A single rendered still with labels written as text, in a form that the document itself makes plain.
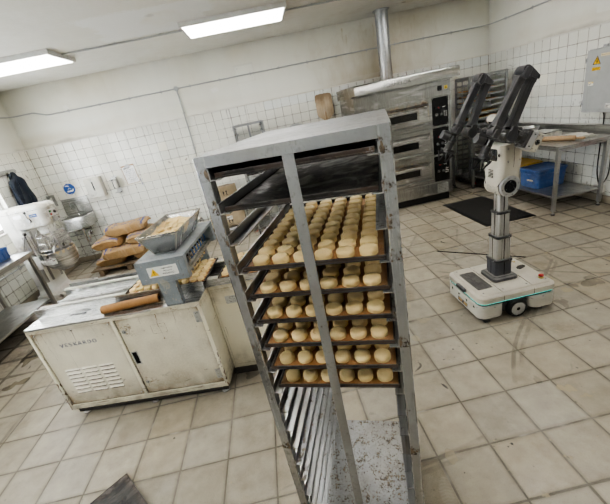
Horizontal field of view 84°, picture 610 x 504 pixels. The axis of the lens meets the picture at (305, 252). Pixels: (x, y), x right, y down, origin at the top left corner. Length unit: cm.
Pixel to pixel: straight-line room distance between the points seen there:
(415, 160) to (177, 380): 472
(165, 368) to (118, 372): 36
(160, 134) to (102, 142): 97
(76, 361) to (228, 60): 500
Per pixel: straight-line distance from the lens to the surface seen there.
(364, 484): 205
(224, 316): 267
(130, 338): 278
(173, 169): 669
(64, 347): 306
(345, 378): 119
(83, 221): 705
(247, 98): 644
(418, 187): 609
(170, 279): 239
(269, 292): 102
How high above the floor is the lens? 188
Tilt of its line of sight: 23 degrees down
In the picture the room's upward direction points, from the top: 12 degrees counter-clockwise
